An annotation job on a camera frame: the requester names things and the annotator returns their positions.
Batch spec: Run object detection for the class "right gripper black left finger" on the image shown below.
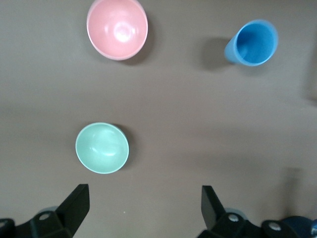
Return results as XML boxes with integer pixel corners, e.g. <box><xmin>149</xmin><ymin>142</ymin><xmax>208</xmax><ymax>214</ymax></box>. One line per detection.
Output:
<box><xmin>0</xmin><ymin>183</ymin><xmax>90</xmax><ymax>238</ymax></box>

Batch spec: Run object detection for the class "blue ribbed cup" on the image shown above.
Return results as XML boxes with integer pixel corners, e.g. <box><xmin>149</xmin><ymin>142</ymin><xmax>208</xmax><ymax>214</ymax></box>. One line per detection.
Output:
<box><xmin>224</xmin><ymin>19</ymin><xmax>279</xmax><ymax>67</ymax></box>

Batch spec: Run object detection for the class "brown table cloth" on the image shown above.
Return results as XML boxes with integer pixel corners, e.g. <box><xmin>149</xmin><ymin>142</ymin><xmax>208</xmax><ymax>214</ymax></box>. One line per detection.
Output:
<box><xmin>0</xmin><ymin>0</ymin><xmax>317</xmax><ymax>238</ymax></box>

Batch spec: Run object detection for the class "dark blue bowl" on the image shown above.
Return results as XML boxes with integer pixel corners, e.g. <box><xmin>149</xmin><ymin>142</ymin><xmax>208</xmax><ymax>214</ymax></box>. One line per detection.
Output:
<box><xmin>282</xmin><ymin>215</ymin><xmax>317</xmax><ymax>238</ymax></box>

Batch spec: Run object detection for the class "pink bowl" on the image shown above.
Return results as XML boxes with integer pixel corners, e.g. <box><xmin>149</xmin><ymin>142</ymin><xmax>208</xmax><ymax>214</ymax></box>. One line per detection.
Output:
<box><xmin>86</xmin><ymin>0</ymin><xmax>149</xmax><ymax>61</ymax></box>

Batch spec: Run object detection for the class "green bowl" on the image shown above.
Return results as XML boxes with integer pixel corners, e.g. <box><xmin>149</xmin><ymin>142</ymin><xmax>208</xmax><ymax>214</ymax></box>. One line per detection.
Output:
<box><xmin>75</xmin><ymin>121</ymin><xmax>130</xmax><ymax>175</ymax></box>

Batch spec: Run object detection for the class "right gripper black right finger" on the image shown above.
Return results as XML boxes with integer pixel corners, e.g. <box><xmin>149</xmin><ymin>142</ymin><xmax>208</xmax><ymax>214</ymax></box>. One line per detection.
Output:
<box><xmin>197</xmin><ymin>185</ymin><xmax>298</xmax><ymax>238</ymax></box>

